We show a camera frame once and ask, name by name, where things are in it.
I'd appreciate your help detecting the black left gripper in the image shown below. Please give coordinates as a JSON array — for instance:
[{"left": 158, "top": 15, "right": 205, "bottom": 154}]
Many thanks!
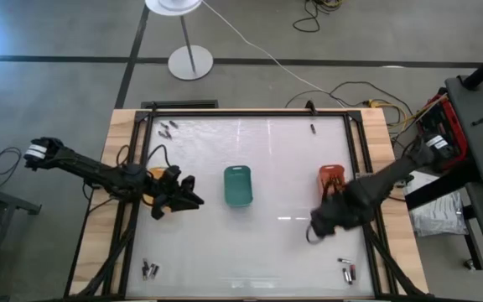
[{"left": 151, "top": 164, "right": 205, "bottom": 221}]

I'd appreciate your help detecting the yellow plastic bin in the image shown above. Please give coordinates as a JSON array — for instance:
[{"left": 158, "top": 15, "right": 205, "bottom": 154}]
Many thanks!
[{"left": 147, "top": 166, "right": 171, "bottom": 207}]

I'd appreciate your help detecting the orange plastic bin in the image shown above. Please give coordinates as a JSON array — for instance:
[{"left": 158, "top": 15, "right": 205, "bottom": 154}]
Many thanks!
[{"left": 318, "top": 164, "right": 346, "bottom": 200}]

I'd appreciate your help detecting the teal plastic bin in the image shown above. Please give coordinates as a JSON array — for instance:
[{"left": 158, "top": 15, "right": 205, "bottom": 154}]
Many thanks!
[{"left": 223, "top": 164, "right": 254, "bottom": 208}]

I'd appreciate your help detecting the wooden table board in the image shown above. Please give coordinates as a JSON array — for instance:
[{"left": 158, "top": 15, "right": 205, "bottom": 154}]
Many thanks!
[{"left": 69, "top": 107, "right": 429, "bottom": 297}]

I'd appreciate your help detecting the white plastic bag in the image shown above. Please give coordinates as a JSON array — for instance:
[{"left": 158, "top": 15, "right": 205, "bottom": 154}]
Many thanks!
[{"left": 402, "top": 169, "right": 469, "bottom": 237}]

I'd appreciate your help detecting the white floor stand lamp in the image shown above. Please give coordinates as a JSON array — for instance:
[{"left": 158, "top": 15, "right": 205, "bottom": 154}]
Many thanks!
[{"left": 144, "top": 0, "right": 215, "bottom": 81}]

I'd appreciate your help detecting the red black toolbox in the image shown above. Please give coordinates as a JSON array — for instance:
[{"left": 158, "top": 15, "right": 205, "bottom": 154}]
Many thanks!
[{"left": 417, "top": 92, "right": 471, "bottom": 171}]

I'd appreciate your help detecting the grey metal bench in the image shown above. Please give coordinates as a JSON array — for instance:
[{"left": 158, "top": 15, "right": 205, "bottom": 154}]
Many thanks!
[{"left": 0, "top": 167, "right": 42, "bottom": 302}]

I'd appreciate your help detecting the black metal table frame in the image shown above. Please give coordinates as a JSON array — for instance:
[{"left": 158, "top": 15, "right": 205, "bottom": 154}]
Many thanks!
[{"left": 63, "top": 107, "right": 431, "bottom": 302}]

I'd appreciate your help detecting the yellow cable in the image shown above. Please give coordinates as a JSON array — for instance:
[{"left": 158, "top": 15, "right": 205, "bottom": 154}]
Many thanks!
[{"left": 362, "top": 98, "right": 435, "bottom": 139}]

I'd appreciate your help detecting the white cable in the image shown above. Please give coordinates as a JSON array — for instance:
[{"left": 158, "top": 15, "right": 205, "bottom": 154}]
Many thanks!
[{"left": 201, "top": 0, "right": 345, "bottom": 108}]

